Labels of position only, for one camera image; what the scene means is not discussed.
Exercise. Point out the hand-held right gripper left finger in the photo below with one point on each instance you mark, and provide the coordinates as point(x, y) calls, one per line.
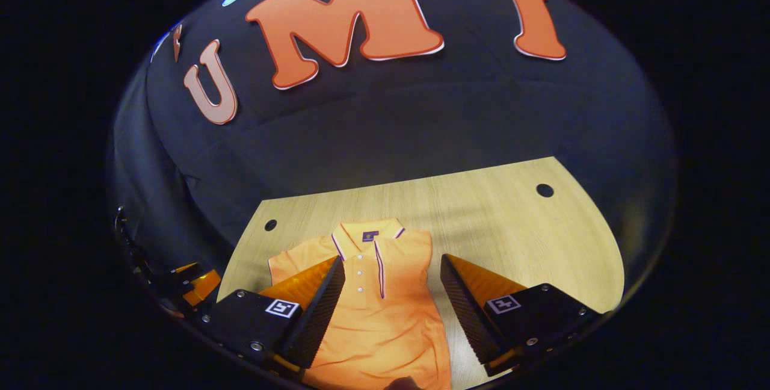
point(316, 318)

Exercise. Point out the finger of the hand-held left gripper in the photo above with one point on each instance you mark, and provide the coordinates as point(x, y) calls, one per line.
point(203, 287)
point(185, 269)

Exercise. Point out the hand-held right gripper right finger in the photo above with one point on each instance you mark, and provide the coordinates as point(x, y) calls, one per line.
point(466, 315)

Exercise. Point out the orange T-shirt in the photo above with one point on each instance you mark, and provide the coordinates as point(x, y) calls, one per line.
point(385, 330)

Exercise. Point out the black backdrop cloth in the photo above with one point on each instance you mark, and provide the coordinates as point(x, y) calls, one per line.
point(391, 125)

